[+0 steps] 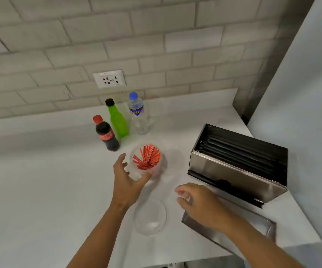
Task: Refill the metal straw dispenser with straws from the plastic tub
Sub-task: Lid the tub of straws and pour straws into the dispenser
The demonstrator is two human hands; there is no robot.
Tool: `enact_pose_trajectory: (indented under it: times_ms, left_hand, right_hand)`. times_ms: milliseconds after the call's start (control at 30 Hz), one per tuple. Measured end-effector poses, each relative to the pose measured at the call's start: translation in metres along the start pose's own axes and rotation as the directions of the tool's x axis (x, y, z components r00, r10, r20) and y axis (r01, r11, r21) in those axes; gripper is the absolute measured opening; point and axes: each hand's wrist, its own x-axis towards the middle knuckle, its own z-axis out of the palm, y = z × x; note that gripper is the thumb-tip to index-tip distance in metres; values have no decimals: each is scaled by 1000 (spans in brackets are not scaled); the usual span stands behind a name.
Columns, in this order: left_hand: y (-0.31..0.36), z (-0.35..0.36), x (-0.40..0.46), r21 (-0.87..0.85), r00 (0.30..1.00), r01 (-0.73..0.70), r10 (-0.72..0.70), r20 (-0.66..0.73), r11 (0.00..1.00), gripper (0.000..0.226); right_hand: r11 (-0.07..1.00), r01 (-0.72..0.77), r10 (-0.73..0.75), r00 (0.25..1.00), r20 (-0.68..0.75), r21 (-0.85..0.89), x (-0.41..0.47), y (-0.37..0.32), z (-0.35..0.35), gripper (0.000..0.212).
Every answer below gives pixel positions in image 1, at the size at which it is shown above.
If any person's left hand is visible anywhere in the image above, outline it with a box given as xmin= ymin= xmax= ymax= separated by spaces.
xmin=112 ymin=153 xmax=152 ymax=210

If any person's right hand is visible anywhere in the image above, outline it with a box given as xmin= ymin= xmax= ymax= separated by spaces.
xmin=174 ymin=183 xmax=238 ymax=232

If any person's right forearm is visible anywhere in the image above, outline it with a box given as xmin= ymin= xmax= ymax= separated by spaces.
xmin=223 ymin=217 xmax=305 ymax=268

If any person's left forearm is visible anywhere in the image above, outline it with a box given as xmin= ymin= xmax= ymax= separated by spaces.
xmin=66 ymin=201 xmax=131 ymax=268

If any bundle of red straws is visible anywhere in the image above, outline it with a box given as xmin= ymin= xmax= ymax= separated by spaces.
xmin=133 ymin=145 xmax=161 ymax=170

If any empty clear plastic cup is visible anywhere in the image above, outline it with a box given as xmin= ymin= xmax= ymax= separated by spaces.
xmin=134 ymin=198 xmax=167 ymax=236

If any stainless steel straw dispenser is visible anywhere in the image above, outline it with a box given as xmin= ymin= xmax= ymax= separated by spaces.
xmin=187 ymin=123 xmax=289 ymax=209

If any dark cola bottle red cap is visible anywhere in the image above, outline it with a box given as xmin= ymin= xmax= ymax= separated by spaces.
xmin=93 ymin=114 xmax=121 ymax=152

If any clear water bottle blue cap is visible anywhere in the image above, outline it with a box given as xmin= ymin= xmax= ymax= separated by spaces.
xmin=127 ymin=92 xmax=151 ymax=135

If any green bottle black cap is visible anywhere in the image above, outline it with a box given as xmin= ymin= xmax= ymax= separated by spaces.
xmin=105 ymin=98 xmax=130 ymax=139

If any row of black straws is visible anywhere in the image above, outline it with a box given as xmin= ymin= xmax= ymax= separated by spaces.
xmin=198 ymin=130 xmax=281 ymax=176

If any stainless steel dispenser lid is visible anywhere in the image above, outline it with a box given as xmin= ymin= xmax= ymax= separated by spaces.
xmin=181 ymin=192 xmax=277 ymax=253

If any white wall socket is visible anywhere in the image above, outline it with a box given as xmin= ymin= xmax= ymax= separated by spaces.
xmin=93 ymin=70 xmax=126 ymax=89

